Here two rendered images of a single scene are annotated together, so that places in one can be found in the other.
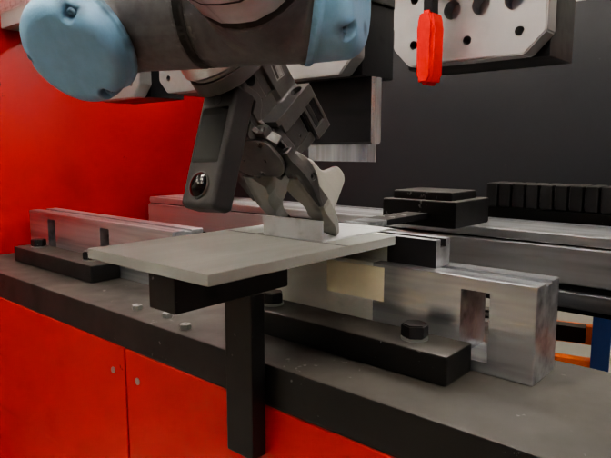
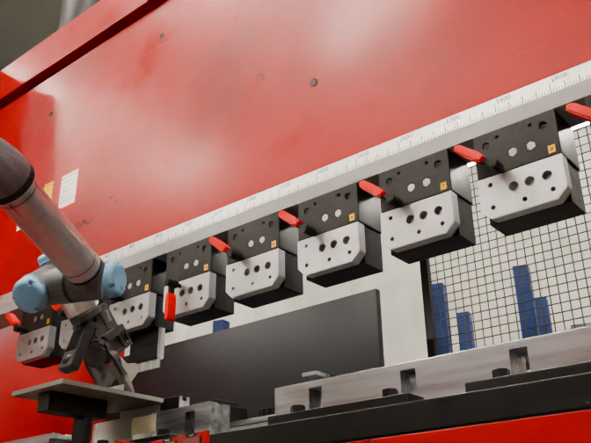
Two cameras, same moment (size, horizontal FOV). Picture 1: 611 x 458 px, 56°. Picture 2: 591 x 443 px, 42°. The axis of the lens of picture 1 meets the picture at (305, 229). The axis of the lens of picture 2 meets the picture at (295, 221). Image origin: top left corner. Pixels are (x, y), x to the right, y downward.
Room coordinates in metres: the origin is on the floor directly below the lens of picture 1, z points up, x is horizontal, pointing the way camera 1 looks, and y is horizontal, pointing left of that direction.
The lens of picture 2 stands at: (-1.08, -0.34, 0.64)
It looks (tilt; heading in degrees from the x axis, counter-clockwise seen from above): 25 degrees up; 358
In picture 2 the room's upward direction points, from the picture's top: 1 degrees counter-clockwise
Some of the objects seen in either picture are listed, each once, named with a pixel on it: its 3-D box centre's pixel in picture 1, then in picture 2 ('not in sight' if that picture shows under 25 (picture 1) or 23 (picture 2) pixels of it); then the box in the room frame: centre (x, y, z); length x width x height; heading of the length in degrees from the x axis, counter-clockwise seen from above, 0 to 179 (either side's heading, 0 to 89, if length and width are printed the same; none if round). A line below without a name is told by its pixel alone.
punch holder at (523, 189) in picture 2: not in sight; (528, 174); (0.05, -0.78, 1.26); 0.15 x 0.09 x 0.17; 49
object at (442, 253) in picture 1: (365, 243); (153, 409); (0.67, -0.07, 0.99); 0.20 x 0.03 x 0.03; 49
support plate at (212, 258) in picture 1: (251, 246); (89, 397); (0.58, 0.06, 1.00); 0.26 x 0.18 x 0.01; 139
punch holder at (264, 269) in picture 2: not in sight; (265, 260); (0.45, -0.32, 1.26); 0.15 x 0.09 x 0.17; 49
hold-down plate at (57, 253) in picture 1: (63, 261); not in sight; (1.05, 0.45, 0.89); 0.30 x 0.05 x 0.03; 49
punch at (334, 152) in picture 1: (341, 121); (146, 351); (0.70, -0.04, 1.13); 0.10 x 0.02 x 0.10; 49
